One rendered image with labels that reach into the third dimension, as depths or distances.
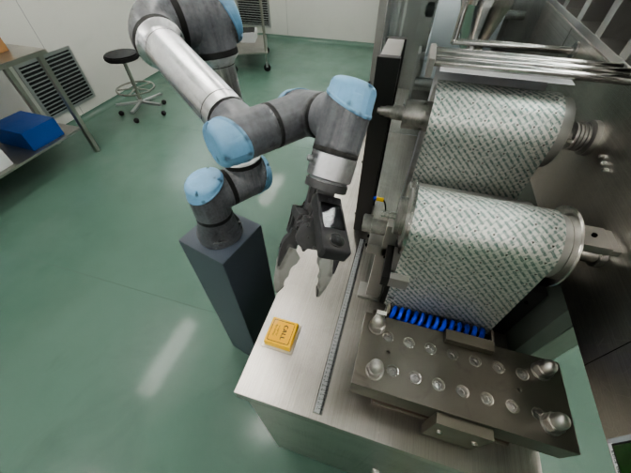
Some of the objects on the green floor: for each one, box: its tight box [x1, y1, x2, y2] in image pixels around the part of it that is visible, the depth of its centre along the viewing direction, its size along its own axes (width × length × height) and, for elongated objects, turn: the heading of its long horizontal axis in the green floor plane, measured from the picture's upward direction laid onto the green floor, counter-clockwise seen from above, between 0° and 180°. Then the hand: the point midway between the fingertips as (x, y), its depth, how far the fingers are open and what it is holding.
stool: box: [103, 49, 166, 123], centre depth 332 cm, size 55×53×62 cm
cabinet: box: [249, 401, 454, 473], centre depth 178 cm, size 252×64×86 cm, turn 163°
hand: (300, 291), depth 54 cm, fingers open, 7 cm apart
